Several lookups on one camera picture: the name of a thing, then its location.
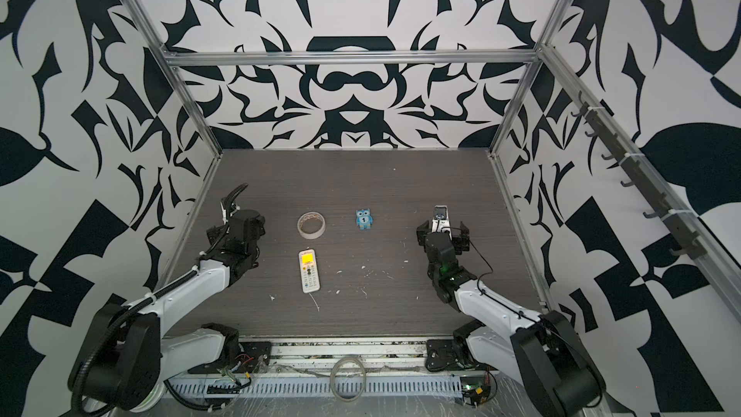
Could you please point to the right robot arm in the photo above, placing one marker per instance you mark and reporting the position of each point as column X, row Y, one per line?
column 542, row 352

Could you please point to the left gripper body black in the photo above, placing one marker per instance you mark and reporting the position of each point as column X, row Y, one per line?
column 255, row 255

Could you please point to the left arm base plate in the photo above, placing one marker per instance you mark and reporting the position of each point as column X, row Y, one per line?
column 253, row 357

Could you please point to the small electronics board green LED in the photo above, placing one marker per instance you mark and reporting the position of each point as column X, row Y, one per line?
column 475, row 394

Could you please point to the roll of clear tape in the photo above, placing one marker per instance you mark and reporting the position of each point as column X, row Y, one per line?
column 311, row 225

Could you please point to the blue owl toy block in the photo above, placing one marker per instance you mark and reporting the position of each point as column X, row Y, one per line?
column 364, row 219

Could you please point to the white slotted cable duct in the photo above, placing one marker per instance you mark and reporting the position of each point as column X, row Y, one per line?
column 448, row 387

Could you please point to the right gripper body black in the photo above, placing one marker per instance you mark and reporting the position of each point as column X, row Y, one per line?
column 426, row 236

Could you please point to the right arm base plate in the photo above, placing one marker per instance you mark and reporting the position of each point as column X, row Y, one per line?
column 448, row 355

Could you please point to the white remote control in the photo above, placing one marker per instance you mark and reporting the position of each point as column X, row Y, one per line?
column 310, row 279

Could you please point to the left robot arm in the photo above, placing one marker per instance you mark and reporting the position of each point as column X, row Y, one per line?
column 127, row 351

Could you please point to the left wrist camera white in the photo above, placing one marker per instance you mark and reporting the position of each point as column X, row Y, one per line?
column 228, row 208

